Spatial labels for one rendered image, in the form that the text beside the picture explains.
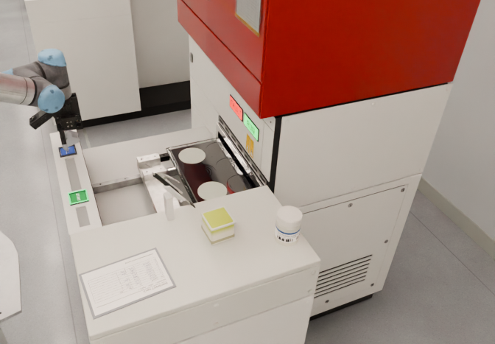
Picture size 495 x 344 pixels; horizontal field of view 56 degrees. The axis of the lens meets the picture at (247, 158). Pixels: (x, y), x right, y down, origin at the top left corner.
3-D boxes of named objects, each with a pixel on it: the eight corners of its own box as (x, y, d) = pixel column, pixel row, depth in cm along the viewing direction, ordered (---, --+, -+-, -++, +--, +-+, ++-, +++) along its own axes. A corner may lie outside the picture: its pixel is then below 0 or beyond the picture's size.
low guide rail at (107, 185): (222, 161, 187) (222, 155, 185) (223, 164, 185) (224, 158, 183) (92, 191, 169) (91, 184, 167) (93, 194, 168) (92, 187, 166)
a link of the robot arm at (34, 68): (12, 82, 130) (49, 70, 137) (-6, 68, 136) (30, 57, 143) (19, 106, 135) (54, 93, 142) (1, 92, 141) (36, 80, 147)
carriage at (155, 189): (158, 163, 179) (158, 158, 177) (188, 227, 152) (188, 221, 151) (137, 168, 176) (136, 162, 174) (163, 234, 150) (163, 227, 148)
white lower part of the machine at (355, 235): (300, 198, 295) (318, 82, 247) (379, 300, 236) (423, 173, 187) (193, 227, 271) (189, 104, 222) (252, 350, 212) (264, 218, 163)
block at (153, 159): (158, 158, 176) (158, 152, 175) (160, 163, 174) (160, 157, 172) (137, 163, 174) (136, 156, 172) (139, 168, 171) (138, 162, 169)
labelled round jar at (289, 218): (291, 226, 139) (295, 202, 133) (303, 242, 134) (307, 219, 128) (269, 232, 137) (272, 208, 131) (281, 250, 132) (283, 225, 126)
